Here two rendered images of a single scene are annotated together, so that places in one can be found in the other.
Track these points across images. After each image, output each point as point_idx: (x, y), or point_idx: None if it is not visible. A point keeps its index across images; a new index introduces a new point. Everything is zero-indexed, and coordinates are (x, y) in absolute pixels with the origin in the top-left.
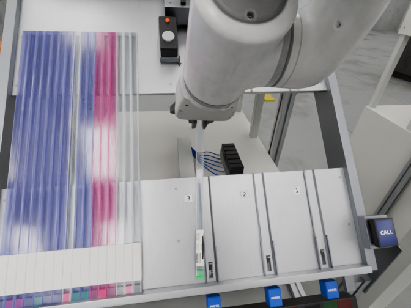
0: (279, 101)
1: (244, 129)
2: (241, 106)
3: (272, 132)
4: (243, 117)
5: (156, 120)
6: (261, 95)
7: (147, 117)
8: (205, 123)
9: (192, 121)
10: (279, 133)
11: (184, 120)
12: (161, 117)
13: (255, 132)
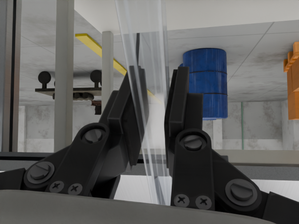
0: (18, 74)
1: (84, 3)
2: (103, 41)
3: (18, 7)
4: (94, 23)
5: (247, 8)
6: (60, 74)
7: (262, 14)
8: (120, 120)
9: (188, 138)
10: (1, 8)
11: (195, 13)
12: (236, 15)
13: (61, 1)
